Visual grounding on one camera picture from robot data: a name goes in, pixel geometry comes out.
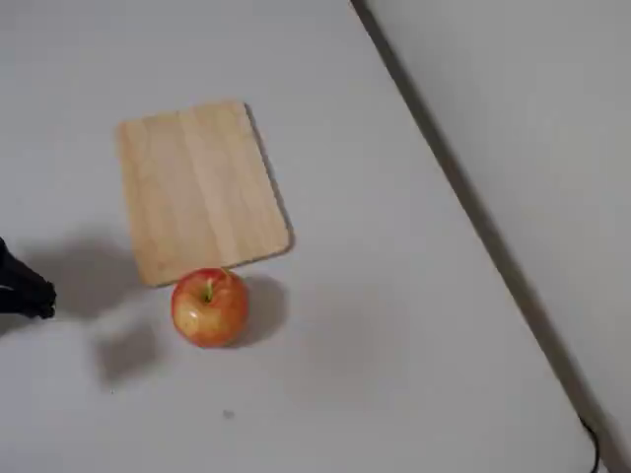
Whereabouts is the red-orange round fruit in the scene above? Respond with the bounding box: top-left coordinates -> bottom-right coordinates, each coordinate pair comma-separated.
170,267 -> 250,349

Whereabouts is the light wooden block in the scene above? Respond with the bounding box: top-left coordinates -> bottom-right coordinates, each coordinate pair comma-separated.
116,101 -> 295,289

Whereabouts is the black cable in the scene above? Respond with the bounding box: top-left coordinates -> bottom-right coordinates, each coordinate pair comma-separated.
577,416 -> 602,473

